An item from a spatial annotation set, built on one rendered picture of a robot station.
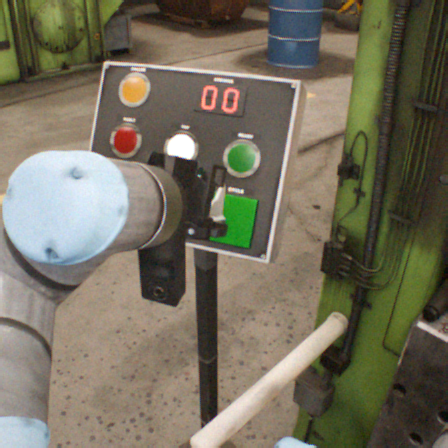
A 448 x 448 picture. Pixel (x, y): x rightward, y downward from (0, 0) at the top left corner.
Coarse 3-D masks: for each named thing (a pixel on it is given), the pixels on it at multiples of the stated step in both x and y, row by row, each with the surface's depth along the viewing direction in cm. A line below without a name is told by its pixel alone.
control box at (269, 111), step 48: (144, 96) 78; (192, 96) 76; (240, 96) 73; (288, 96) 71; (96, 144) 81; (144, 144) 78; (288, 144) 72; (240, 192) 74; (288, 192) 78; (192, 240) 76
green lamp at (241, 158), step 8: (240, 144) 73; (232, 152) 74; (240, 152) 73; (248, 152) 73; (232, 160) 74; (240, 160) 73; (248, 160) 73; (232, 168) 74; (240, 168) 73; (248, 168) 73
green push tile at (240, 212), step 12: (216, 192) 74; (228, 204) 74; (240, 204) 73; (252, 204) 73; (228, 216) 74; (240, 216) 73; (252, 216) 73; (228, 228) 74; (240, 228) 73; (252, 228) 73; (216, 240) 75; (228, 240) 74; (240, 240) 73; (252, 240) 74
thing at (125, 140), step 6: (120, 132) 79; (126, 132) 79; (132, 132) 79; (114, 138) 80; (120, 138) 79; (126, 138) 79; (132, 138) 79; (114, 144) 80; (120, 144) 79; (126, 144) 79; (132, 144) 79; (120, 150) 79; (126, 150) 79; (132, 150) 79
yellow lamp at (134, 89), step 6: (132, 78) 78; (138, 78) 78; (126, 84) 79; (132, 84) 78; (138, 84) 78; (144, 84) 78; (126, 90) 79; (132, 90) 78; (138, 90) 78; (144, 90) 78; (126, 96) 79; (132, 96) 78; (138, 96) 78; (132, 102) 79
